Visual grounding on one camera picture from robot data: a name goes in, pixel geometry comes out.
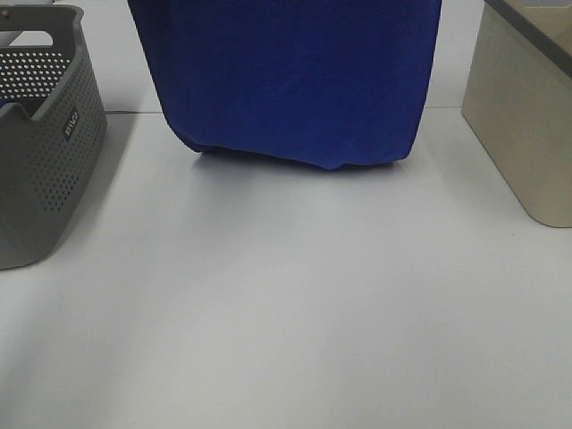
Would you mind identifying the blue microfibre towel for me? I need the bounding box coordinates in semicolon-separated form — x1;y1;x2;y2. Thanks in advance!
129;0;442;170

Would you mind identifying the grey perforated plastic basket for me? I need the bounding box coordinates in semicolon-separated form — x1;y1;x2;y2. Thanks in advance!
1;4;107;269

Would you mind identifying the beige plastic bin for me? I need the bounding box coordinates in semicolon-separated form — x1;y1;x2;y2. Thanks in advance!
461;1;571;228

